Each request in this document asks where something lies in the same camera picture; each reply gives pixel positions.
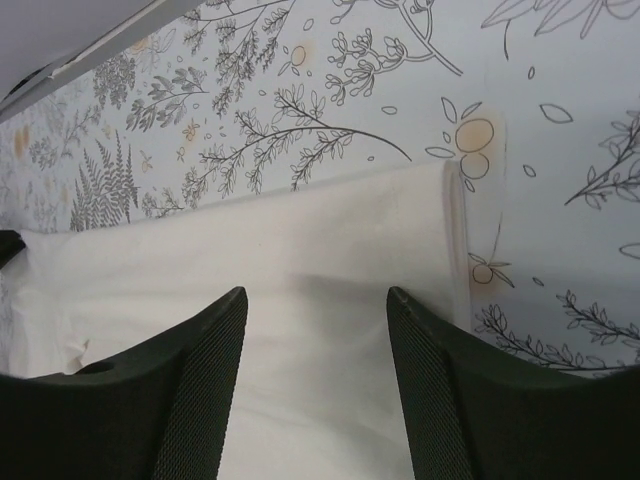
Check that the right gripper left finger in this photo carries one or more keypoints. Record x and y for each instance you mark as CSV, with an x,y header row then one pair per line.
x,y
158,410

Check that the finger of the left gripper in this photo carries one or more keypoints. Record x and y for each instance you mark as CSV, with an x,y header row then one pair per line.
x,y
11,244

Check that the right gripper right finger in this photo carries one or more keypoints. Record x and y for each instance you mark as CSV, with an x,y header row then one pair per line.
x,y
472,411

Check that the white t-shirt red print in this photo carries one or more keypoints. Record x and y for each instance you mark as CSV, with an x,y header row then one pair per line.
x,y
316,395

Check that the floral patterned table mat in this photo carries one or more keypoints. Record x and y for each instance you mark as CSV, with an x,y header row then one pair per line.
x,y
537,102

